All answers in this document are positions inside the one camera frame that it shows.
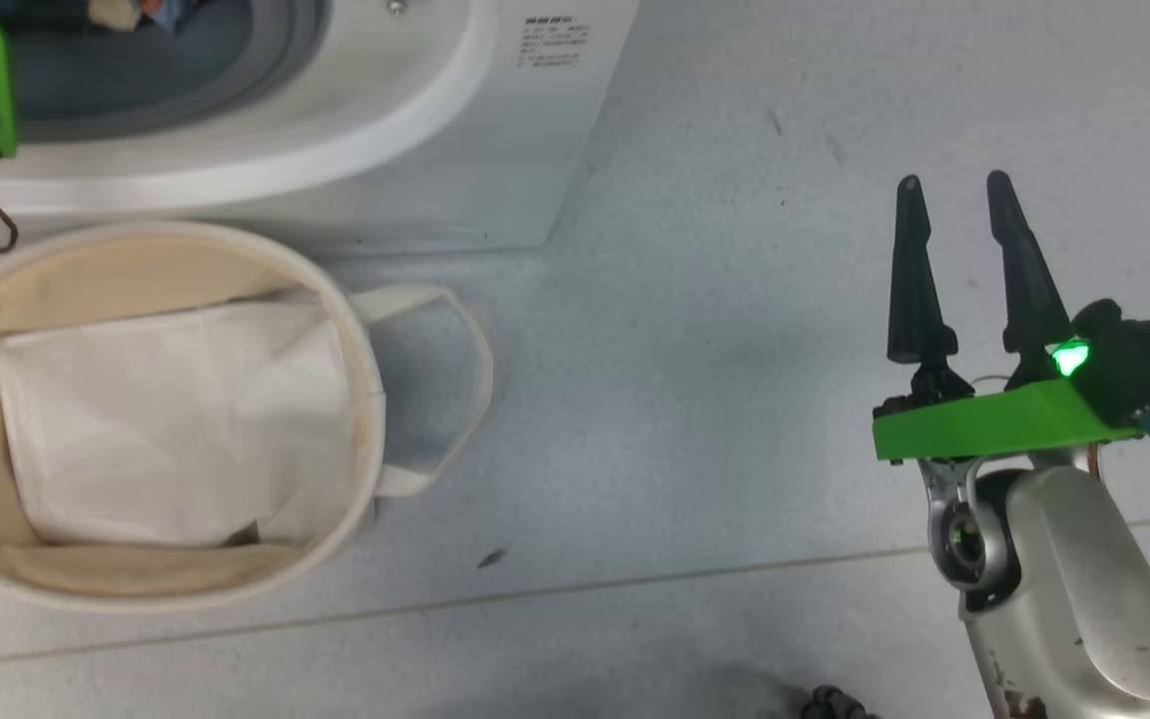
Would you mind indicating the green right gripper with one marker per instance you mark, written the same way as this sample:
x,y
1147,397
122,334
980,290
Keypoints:
x,y
994,424

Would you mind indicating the blue orange patterned garment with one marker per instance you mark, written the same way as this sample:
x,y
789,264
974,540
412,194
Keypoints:
x,y
151,12

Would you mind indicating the white front-load washing machine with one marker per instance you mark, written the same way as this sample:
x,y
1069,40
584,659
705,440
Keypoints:
x,y
435,140

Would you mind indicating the white folded sheet liner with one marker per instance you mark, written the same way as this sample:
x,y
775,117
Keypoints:
x,y
166,419

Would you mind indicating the small printed text sticker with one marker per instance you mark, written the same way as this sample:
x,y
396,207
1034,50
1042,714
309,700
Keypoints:
x,y
553,42

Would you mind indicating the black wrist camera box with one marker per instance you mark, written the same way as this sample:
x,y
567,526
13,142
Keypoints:
x,y
1144,364

